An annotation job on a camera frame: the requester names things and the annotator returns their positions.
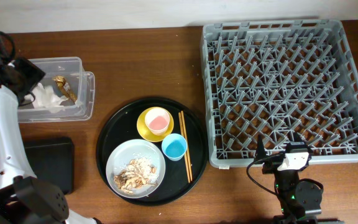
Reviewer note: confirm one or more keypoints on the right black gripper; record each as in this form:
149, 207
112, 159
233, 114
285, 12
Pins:
271, 163

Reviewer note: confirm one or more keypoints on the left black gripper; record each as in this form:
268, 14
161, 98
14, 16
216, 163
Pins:
40, 74

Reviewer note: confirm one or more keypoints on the white napkin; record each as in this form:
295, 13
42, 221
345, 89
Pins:
44, 97

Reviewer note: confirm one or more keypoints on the gold foil wrapper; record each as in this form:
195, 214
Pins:
65, 88

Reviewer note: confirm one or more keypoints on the blue cup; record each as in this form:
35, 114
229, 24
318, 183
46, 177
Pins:
172, 146

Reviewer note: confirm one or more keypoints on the pink cup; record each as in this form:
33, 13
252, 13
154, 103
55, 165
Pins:
157, 120

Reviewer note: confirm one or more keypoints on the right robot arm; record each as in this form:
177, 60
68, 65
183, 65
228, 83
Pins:
300, 199

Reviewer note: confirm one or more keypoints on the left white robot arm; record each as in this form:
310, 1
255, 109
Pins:
23, 197

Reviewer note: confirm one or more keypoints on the grey dishwasher rack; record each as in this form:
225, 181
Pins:
274, 80

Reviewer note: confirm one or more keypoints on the clear plastic bin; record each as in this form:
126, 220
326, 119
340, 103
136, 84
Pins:
79, 81

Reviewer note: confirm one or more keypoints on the black rectangular bin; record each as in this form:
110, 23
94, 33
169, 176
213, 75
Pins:
52, 160

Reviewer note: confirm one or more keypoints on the right wooden chopstick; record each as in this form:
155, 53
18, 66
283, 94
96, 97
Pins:
187, 153

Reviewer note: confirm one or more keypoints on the wooden chopstick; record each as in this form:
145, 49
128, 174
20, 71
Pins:
184, 147
187, 153

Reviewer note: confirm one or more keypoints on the left wooden chopstick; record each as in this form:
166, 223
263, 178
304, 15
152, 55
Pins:
184, 147

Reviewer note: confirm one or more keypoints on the round black tray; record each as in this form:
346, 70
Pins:
121, 127

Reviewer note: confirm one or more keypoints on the grey plate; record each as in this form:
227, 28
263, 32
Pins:
127, 151

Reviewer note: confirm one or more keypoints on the food scraps on plate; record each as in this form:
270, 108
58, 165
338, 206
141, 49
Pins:
138, 173

